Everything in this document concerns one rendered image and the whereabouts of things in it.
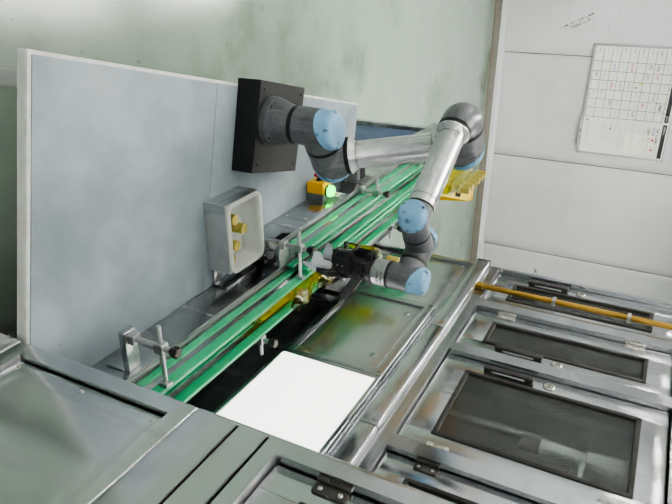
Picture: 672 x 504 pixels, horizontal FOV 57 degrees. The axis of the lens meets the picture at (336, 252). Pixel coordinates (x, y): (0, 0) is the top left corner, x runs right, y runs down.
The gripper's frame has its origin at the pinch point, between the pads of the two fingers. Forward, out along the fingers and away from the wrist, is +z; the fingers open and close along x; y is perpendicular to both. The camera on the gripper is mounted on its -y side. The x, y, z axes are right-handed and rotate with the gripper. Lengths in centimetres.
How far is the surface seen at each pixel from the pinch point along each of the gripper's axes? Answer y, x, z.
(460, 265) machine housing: -32, -88, -20
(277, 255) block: -7.2, -11.9, 19.8
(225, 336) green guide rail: -15.1, 26.5, 11.7
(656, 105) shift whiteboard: -40, -612, -67
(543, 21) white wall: 38, -609, 63
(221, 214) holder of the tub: 11.9, 7.8, 26.1
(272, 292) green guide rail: -14.7, -1.3, 14.8
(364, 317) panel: -30.2, -26.8, -5.4
